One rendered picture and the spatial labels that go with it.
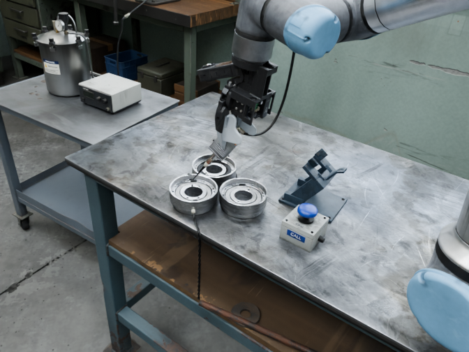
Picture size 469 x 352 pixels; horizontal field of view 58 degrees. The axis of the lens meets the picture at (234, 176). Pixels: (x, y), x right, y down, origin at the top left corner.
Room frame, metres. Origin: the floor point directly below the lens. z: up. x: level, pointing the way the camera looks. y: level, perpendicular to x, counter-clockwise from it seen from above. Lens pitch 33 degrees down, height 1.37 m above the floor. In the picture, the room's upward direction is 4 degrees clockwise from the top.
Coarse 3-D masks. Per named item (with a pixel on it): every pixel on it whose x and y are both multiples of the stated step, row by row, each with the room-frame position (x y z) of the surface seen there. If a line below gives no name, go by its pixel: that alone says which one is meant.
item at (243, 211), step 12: (228, 180) 0.78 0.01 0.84; (240, 180) 0.79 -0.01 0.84; (252, 180) 0.79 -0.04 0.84; (240, 192) 0.76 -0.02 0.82; (252, 192) 0.76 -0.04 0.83; (264, 192) 0.76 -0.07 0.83; (228, 204) 0.70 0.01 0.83; (264, 204) 0.72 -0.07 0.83; (240, 216) 0.70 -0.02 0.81; (252, 216) 0.70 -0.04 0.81
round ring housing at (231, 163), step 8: (200, 160) 0.87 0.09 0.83; (224, 160) 0.88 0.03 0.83; (232, 160) 0.87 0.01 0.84; (192, 168) 0.83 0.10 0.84; (208, 168) 0.85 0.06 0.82; (216, 168) 0.86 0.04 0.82; (224, 168) 0.85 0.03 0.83; (232, 168) 0.85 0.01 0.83; (208, 176) 0.79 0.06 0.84; (224, 176) 0.80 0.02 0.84; (232, 176) 0.82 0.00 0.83
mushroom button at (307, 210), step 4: (304, 204) 0.67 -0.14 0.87; (308, 204) 0.67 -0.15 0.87; (300, 208) 0.66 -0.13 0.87; (304, 208) 0.65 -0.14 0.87; (308, 208) 0.65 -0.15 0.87; (312, 208) 0.66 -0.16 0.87; (316, 208) 0.66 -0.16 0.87; (300, 212) 0.65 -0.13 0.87; (304, 212) 0.64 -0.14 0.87; (308, 212) 0.64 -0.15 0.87; (312, 212) 0.64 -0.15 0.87; (316, 212) 0.65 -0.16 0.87; (304, 216) 0.64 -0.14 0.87; (308, 216) 0.64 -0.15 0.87; (312, 216) 0.64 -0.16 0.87
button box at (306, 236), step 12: (288, 216) 0.66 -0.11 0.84; (300, 216) 0.66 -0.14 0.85; (324, 216) 0.67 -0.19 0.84; (288, 228) 0.64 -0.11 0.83; (300, 228) 0.63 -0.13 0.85; (312, 228) 0.63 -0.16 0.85; (324, 228) 0.65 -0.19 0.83; (288, 240) 0.64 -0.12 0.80; (300, 240) 0.62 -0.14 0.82; (312, 240) 0.61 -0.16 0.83; (324, 240) 0.63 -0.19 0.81
